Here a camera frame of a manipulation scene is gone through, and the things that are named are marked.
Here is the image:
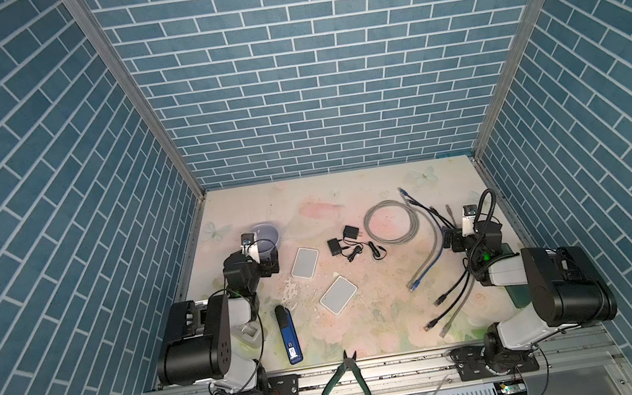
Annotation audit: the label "black power adapter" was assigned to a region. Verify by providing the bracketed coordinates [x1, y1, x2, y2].
[343, 225, 360, 242]
[326, 239, 343, 257]

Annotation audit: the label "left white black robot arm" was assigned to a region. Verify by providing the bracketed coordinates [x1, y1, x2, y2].
[157, 248, 298, 395]

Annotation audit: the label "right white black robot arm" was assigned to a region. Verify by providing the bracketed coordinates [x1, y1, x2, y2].
[449, 223, 618, 382]

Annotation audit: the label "lavender ceramic cup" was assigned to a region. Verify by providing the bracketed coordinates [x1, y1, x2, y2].
[251, 222, 281, 254]

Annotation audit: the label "grey white tape dispenser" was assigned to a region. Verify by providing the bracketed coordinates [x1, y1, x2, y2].
[237, 320, 265, 353]

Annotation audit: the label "blue black handheld tool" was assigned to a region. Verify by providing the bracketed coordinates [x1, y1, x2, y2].
[274, 305, 304, 365]

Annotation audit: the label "right controller board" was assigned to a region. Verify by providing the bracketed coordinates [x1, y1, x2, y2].
[494, 379, 528, 395]

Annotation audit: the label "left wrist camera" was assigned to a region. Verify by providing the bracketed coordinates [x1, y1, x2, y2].
[241, 232, 260, 263]

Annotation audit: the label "coiled grey ethernet cable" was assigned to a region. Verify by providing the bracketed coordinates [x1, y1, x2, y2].
[360, 196, 423, 250]

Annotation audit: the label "blue ethernet cable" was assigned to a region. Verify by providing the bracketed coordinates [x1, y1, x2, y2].
[396, 182, 454, 293]

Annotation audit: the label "black ethernet cable upper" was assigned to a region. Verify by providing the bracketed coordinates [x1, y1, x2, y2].
[406, 191, 480, 310]

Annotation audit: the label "black ethernet cable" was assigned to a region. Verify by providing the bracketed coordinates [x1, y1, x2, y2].
[406, 191, 480, 310]
[416, 271, 483, 333]

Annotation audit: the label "black ethernet cable lower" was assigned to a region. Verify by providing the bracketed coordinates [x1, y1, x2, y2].
[416, 271, 483, 333]

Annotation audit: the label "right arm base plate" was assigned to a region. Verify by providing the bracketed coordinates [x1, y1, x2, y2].
[447, 345, 540, 382]

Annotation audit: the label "green handled pliers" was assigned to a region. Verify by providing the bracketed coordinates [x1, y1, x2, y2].
[303, 346, 377, 395]

